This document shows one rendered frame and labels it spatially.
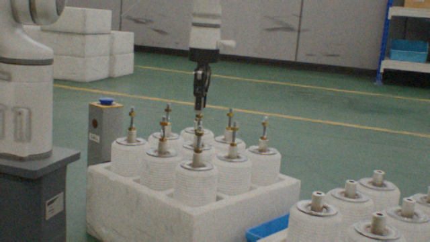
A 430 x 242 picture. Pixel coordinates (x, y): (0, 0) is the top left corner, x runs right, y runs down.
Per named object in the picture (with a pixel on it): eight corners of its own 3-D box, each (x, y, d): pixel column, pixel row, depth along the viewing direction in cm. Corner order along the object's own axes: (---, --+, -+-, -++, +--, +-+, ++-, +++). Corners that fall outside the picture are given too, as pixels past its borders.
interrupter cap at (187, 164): (218, 165, 115) (218, 163, 115) (207, 174, 108) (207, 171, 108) (187, 160, 118) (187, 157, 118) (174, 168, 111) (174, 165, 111)
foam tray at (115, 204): (188, 295, 108) (194, 214, 104) (84, 232, 133) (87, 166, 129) (293, 244, 136) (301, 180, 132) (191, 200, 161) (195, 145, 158)
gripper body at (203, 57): (191, 42, 129) (189, 79, 130) (187, 44, 120) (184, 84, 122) (221, 45, 128) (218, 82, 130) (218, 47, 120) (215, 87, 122)
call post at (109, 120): (99, 217, 143) (102, 108, 137) (84, 209, 148) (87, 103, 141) (119, 211, 148) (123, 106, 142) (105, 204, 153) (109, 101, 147)
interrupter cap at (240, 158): (250, 164, 118) (250, 161, 118) (218, 163, 118) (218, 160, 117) (244, 155, 126) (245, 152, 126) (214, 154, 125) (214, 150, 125)
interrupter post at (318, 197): (318, 214, 91) (320, 196, 91) (307, 210, 93) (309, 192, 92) (326, 211, 93) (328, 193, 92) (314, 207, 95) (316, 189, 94)
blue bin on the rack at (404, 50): (386, 57, 571) (390, 38, 567) (422, 60, 561) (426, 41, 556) (388, 60, 524) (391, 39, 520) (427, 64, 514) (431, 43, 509)
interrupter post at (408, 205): (410, 220, 92) (413, 203, 91) (397, 216, 93) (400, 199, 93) (416, 217, 94) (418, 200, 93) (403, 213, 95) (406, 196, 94)
